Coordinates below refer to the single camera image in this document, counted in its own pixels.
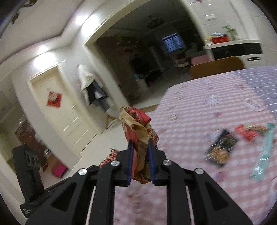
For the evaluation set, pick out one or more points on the white and black sideboard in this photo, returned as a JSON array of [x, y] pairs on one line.
[[233, 52]]

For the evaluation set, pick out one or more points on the purple checked tablecloth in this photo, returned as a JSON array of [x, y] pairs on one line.
[[264, 86]]

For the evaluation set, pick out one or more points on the dark chandelier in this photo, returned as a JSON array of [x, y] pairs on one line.
[[154, 21]]

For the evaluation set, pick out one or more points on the red tan snack wrapper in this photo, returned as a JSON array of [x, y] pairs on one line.
[[139, 129]]

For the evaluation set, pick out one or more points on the brown wooden dining chair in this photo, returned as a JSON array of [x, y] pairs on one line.
[[216, 67]]

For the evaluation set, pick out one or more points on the red snack packet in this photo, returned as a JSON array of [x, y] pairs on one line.
[[246, 133]]

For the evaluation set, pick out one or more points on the red diamond door decoration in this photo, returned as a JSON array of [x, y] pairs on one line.
[[54, 99]]

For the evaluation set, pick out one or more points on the teal long wrapper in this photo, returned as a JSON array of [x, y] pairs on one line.
[[264, 151]]

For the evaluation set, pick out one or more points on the white panel door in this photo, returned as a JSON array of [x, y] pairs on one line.
[[69, 121]]

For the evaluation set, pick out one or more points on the colourful snack wrapper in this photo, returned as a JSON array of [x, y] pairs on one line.
[[258, 128]]

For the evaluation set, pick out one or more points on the brown carved wooden door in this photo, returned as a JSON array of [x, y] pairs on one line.
[[32, 138]]

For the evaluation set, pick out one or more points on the pink blanket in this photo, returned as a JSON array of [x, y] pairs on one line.
[[201, 59]]

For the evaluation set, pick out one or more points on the dark striped jacket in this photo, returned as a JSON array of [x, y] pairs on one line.
[[97, 93]]

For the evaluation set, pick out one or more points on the green potted plant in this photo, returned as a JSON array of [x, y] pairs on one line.
[[229, 32]]

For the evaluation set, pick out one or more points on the double wall switch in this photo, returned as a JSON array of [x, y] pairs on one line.
[[211, 17]]

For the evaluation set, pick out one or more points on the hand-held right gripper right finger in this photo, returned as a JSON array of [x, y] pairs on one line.
[[152, 164]]

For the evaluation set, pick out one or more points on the grey trousers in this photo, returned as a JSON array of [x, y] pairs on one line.
[[105, 106]]

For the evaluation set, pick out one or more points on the wooden armchair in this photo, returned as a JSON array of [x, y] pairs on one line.
[[182, 61]]

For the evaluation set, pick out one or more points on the red tin box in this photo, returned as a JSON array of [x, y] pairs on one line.
[[219, 39]]

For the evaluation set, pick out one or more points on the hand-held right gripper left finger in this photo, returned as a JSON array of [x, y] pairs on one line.
[[130, 164]]

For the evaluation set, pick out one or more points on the barred window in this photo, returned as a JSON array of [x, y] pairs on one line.
[[173, 42]]

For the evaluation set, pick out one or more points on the red patterned crushed carton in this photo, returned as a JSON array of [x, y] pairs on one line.
[[108, 159]]

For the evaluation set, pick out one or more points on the brown and pink stool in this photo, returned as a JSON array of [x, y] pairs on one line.
[[59, 171]]

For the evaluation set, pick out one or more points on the brown cloth draped chair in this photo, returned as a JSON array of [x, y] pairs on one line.
[[134, 89]]

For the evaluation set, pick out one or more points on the black snack packet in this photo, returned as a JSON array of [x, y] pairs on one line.
[[221, 147]]

